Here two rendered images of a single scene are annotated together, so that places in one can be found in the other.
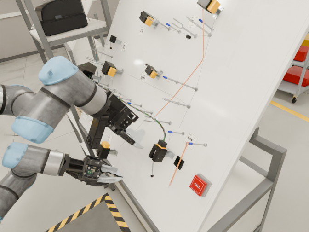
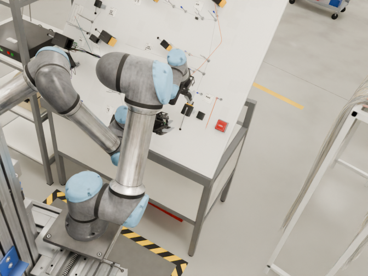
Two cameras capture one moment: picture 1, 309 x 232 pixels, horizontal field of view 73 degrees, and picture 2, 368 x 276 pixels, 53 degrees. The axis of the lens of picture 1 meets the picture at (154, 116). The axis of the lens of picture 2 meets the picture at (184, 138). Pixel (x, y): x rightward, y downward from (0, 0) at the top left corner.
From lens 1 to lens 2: 1.26 m
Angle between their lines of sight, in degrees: 31
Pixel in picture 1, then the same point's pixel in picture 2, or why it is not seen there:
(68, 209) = not seen: hidden behind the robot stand
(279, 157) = (252, 107)
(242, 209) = (233, 148)
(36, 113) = (176, 81)
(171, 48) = (179, 24)
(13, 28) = not seen: outside the picture
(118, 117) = (188, 82)
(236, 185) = not seen: hidden behind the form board
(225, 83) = (231, 57)
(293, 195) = (246, 151)
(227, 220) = (225, 156)
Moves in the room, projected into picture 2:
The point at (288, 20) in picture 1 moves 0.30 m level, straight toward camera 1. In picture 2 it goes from (266, 21) to (275, 51)
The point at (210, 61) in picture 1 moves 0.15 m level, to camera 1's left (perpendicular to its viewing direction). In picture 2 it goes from (218, 40) to (194, 45)
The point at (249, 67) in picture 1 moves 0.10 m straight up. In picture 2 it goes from (246, 47) to (251, 29)
